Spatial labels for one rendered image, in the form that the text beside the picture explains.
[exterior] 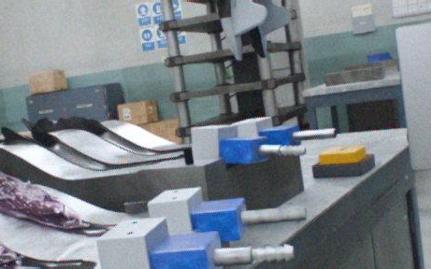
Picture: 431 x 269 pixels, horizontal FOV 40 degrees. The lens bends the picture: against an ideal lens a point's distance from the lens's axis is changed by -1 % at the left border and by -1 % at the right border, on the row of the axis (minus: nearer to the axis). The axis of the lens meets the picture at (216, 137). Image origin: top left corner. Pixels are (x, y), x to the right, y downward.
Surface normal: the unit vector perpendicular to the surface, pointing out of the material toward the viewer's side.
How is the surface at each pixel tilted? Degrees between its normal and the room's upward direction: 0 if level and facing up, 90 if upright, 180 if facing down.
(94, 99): 90
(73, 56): 90
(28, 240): 27
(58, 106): 90
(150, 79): 90
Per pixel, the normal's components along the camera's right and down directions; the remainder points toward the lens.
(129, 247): -0.22, 0.13
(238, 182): 0.86, -0.07
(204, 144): -0.50, 0.07
